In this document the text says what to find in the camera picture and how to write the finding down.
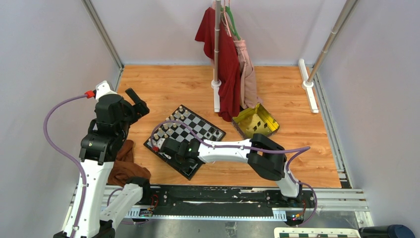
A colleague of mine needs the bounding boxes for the black white chessboard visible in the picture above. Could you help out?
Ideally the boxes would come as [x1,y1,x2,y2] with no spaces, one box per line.
[143,105,226,180]

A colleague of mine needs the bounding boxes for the yellow metal tin tray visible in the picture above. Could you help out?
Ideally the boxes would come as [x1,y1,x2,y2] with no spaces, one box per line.
[232,103,280,139]

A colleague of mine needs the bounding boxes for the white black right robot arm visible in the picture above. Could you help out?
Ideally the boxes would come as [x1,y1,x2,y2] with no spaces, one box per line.
[154,133,303,207]

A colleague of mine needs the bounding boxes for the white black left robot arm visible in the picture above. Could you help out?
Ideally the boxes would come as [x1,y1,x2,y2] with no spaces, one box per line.
[54,87,152,238]

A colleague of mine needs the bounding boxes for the cream chess pieces row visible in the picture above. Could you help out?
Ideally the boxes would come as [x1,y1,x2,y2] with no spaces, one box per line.
[144,105,192,148]

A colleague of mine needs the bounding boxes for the black chess pieces in tin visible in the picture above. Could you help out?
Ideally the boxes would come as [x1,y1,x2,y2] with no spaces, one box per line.
[253,121,267,131]

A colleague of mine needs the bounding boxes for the brown crumpled cloth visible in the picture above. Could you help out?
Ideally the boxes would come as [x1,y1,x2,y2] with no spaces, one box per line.
[107,139,151,187]

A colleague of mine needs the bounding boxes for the white centre rack foot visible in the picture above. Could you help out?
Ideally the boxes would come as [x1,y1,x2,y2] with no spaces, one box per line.
[211,80,221,113]

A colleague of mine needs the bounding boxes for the white rack foot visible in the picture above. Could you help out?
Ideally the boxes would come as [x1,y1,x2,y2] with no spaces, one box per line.
[298,59,319,114]
[211,80,221,113]

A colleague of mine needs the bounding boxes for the dark red hanging shirt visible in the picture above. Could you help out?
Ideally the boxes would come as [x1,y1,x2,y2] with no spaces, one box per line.
[195,7,241,122]

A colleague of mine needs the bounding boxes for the silver centre rack pole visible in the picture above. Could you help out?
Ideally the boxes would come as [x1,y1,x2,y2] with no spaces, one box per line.
[213,0,221,86]

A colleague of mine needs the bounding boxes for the silver rack pole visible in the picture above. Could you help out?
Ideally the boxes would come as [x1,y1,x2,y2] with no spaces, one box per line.
[307,0,358,84]
[213,0,221,86]

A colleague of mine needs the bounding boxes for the pink hanging garment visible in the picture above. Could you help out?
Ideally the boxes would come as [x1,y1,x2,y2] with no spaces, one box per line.
[212,1,262,109]

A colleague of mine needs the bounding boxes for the green white chessboard box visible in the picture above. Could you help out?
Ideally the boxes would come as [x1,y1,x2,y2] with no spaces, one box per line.
[273,227,361,238]

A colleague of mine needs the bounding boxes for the green clothes hanger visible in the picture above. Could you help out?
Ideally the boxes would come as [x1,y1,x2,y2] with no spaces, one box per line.
[221,6,241,41]

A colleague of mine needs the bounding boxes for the white right rack foot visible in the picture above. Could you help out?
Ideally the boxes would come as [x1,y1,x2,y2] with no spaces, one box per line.
[298,59,319,114]

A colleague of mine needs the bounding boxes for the dark blue cylinder object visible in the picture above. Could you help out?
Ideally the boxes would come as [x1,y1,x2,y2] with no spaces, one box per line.
[358,225,416,238]

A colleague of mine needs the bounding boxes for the silver right rack pole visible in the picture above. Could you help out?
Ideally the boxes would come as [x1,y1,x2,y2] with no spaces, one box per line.
[307,0,358,84]

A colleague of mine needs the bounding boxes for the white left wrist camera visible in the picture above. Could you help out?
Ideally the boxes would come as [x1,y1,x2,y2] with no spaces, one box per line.
[95,80,117,101]

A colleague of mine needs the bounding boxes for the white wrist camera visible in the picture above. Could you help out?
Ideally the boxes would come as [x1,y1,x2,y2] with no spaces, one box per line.
[95,80,117,101]
[156,138,166,150]

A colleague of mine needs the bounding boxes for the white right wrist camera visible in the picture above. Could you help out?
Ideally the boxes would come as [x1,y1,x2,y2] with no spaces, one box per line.
[156,138,166,150]

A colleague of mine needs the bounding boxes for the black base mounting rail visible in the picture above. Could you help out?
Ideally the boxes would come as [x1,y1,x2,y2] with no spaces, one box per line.
[137,185,315,219]

